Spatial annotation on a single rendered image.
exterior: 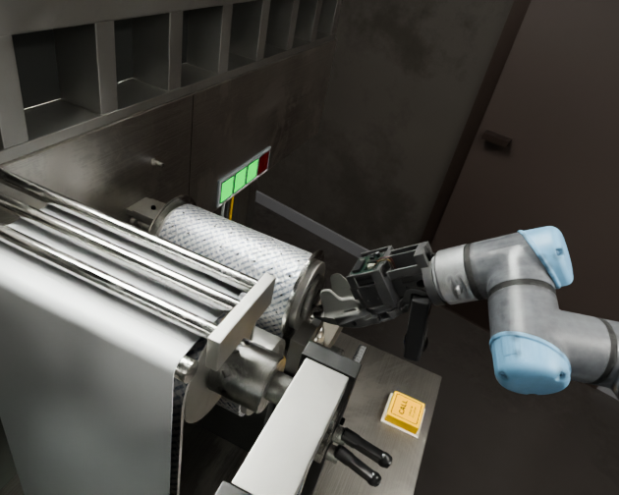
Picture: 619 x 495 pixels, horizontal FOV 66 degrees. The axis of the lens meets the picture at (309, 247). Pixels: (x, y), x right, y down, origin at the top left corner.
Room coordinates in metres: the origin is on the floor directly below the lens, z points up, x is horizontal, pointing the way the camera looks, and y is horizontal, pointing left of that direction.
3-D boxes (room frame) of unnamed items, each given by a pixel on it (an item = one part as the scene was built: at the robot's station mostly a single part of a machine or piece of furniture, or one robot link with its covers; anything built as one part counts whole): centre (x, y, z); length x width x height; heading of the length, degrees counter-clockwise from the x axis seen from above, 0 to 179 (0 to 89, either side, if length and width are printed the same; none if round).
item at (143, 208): (0.66, 0.28, 1.28); 0.06 x 0.05 x 0.02; 74
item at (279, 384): (0.32, -0.02, 1.34); 0.06 x 0.03 x 0.03; 74
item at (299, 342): (0.54, -0.04, 1.05); 0.06 x 0.05 x 0.31; 74
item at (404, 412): (0.67, -0.28, 0.91); 0.07 x 0.07 x 0.02; 74
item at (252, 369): (0.33, 0.03, 1.34); 0.06 x 0.06 x 0.06; 74
